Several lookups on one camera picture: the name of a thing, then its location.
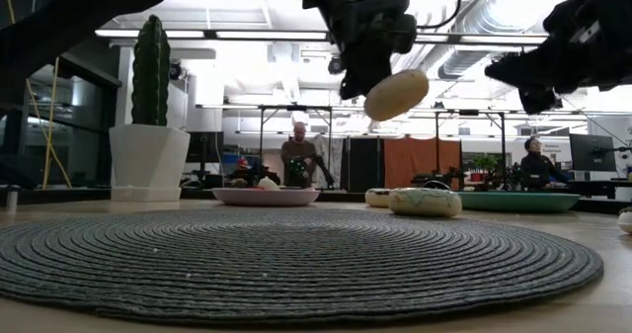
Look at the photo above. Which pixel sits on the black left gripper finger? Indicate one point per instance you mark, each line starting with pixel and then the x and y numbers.
pixel 355 85

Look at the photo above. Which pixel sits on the large purple drizzled donut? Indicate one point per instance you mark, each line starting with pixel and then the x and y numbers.
pixel 396 95

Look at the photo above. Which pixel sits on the large chocolate sprinkled donut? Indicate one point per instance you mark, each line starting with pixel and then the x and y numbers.
pixel 376 198

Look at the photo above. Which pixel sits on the large green iced donut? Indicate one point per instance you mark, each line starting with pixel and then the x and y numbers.
pixel 424 203

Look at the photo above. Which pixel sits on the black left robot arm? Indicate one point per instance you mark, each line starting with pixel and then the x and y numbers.
pixel 74 17

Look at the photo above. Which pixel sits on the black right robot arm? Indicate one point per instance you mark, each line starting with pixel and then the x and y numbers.
pixel 614 31

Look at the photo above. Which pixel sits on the black round ceiling fixture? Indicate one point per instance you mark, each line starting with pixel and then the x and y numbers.
pixel 176 70
pixel 336 65

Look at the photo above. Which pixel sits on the white patterned cloth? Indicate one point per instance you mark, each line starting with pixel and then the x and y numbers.
pixel 336 150

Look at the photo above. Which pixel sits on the black partition panel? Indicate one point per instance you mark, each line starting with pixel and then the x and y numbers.
pixel 363 165

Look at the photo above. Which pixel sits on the green potted plant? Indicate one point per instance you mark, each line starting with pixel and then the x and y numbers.
pixel 485 161

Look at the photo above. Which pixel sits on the long ceiling light strip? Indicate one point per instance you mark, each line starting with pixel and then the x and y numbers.
pixel 271 35

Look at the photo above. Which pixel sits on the person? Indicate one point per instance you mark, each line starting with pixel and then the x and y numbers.
pixel 296 152
pixel 538 167

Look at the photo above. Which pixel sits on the black computer monitor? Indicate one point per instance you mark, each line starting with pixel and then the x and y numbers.
pixel 205 147
pixel 592 152

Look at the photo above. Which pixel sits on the orange curtain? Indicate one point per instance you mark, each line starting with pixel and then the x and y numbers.
pixel 415 160

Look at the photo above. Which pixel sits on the teal plate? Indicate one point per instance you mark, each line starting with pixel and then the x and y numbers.
pixel 523 202

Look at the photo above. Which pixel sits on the small red object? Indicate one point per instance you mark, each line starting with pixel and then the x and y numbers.
pixel 242 163

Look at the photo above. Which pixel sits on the lavender plate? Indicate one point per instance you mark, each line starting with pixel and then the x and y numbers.
pixel 266 198

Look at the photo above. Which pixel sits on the round grey woven placemat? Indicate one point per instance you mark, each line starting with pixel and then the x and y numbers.
pixel 296 264

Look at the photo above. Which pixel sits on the green cactus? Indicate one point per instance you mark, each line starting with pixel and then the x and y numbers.
pixel 150 71

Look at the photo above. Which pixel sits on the white plant pot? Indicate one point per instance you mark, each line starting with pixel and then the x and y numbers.
pixel 148 160

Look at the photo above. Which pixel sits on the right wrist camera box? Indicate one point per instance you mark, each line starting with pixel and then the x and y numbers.
pixel 568 16

